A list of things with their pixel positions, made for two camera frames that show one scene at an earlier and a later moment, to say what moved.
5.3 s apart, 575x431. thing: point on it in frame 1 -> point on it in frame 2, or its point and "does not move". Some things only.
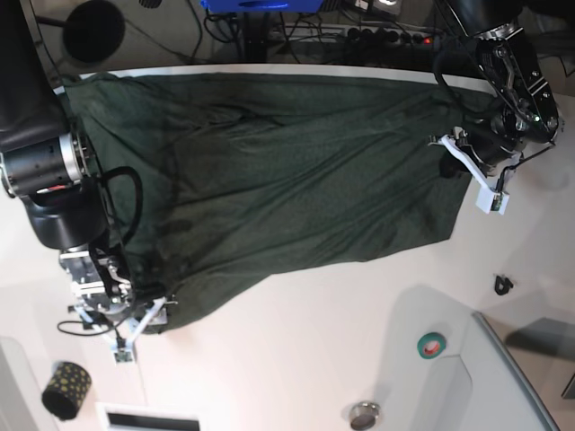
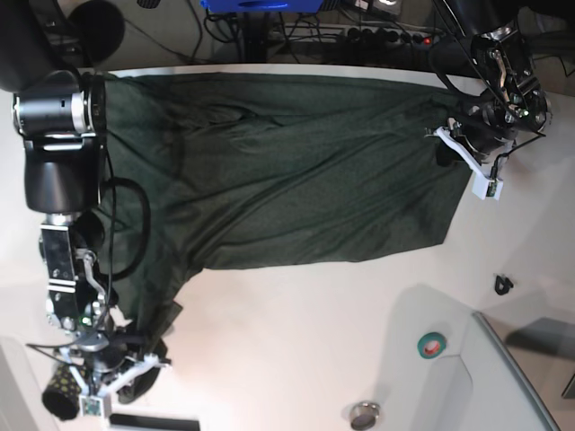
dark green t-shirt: x=216 y=180 does not move
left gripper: x=121 y=309 -> x=107 y=354
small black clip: x=502 y=285 does not move
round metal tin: x=363 y=415 does not move
